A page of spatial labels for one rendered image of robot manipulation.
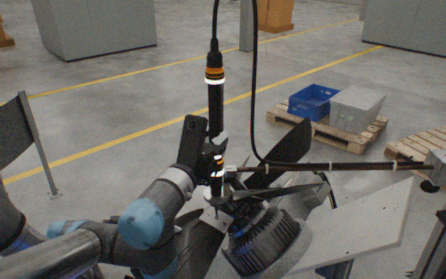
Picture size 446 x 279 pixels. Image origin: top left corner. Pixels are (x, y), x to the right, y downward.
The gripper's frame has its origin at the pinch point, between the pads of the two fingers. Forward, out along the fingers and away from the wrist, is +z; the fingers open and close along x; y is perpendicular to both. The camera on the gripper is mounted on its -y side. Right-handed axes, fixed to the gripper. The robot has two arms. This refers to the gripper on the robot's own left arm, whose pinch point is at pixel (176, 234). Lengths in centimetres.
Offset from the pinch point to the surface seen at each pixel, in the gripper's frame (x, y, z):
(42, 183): 98, 192, -142
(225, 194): -12.0, 1.0, 13.8
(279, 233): 0.7, -0.6, 29.3
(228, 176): -18.1, 0.3, 14.5
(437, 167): -20, -2, 69
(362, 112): 49, 229, 170
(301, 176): 1, 30, 44
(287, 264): 5.1, -7.8, 30.0
